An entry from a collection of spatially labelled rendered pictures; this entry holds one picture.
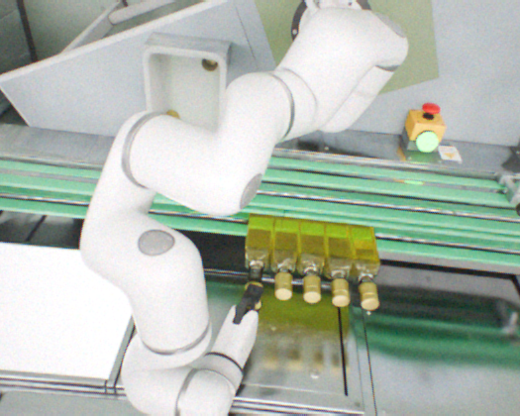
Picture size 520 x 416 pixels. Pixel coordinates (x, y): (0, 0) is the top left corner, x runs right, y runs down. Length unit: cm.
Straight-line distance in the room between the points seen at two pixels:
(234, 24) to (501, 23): 55
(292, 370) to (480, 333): 47
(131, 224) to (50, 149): 74
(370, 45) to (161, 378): 51
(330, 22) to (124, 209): 31
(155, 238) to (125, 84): 73
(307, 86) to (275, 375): 60
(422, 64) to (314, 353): 62
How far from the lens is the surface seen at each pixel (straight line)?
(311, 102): 56
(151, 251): 47
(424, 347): 114
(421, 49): 100
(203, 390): 67
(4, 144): 127
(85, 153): 119
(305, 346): 101
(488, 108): 121
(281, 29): 96
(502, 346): 123
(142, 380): 69
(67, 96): 124
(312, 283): 93
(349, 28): 56
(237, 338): 79
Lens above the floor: 175
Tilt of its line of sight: 50 degrees down
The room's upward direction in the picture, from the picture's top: 174 degrees counter-clockwise
